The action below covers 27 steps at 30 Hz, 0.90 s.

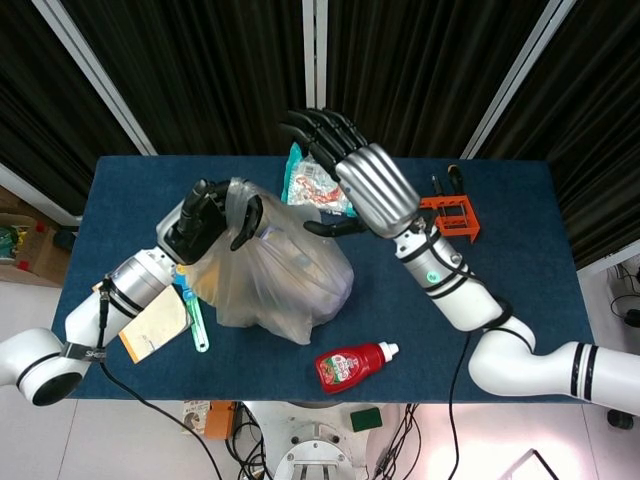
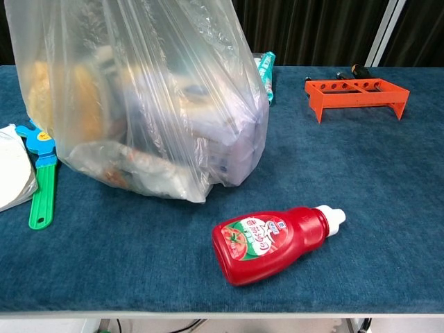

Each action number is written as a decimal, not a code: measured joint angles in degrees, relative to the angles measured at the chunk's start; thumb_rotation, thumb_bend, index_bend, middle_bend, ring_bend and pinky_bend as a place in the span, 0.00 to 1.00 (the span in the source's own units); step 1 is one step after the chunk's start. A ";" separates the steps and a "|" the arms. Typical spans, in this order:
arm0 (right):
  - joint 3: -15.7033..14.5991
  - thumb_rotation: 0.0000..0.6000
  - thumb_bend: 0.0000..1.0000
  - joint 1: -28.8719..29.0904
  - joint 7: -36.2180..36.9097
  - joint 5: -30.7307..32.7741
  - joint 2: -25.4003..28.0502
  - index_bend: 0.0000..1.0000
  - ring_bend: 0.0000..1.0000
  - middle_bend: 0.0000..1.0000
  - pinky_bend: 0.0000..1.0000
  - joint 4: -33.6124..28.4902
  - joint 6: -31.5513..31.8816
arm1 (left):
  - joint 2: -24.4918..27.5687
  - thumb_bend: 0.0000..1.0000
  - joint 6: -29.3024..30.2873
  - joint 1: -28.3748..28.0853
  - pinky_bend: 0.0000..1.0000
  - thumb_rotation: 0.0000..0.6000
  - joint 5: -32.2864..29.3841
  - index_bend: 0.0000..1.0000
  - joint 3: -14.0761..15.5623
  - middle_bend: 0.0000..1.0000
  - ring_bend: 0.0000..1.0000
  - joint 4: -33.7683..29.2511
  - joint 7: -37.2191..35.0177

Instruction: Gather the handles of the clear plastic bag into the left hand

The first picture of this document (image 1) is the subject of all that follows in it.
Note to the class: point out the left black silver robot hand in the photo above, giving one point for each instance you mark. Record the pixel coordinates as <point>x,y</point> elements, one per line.
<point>195,235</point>

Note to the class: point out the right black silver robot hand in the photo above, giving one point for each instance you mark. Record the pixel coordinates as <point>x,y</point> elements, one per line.
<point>380,190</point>

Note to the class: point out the clear plastic shopping bag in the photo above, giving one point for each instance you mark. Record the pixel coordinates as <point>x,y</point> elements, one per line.
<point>285,270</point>

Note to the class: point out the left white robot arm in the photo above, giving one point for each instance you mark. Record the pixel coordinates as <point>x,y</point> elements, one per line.
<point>85,315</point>

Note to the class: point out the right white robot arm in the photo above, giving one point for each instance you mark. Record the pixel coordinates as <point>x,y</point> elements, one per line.
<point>470,300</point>

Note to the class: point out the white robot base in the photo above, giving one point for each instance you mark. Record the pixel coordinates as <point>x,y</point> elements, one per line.
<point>320,445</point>

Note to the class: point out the white plastic bag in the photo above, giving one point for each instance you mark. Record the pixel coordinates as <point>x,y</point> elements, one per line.
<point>152,325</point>

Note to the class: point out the teal white snack packet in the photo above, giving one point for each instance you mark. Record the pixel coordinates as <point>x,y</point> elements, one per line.
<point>305,185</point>

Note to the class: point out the orange plastic tool rack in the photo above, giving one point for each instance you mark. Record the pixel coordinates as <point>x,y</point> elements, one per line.
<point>457,220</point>

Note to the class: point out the green blue hand clapper toy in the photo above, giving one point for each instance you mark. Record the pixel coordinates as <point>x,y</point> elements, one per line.
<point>199,325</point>

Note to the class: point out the blue table cloth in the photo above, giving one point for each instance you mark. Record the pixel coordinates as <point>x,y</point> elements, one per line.
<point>400,300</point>

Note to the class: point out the black pleated curtain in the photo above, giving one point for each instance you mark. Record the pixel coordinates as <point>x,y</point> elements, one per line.
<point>225,75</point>

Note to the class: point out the brown cardboard box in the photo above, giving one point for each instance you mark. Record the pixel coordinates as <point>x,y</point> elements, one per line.
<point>30,250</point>

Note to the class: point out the red ketchup bottle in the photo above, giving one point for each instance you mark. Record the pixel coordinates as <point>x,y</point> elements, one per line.
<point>350,367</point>

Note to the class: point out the orange box on floor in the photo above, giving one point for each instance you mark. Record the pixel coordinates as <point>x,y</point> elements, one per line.
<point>220,422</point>

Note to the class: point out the green square pad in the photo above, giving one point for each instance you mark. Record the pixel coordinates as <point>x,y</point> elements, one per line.
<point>366,420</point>

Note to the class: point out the white metal frame post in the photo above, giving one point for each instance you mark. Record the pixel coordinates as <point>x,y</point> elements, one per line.
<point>95,75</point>
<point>315,60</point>
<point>520,75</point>

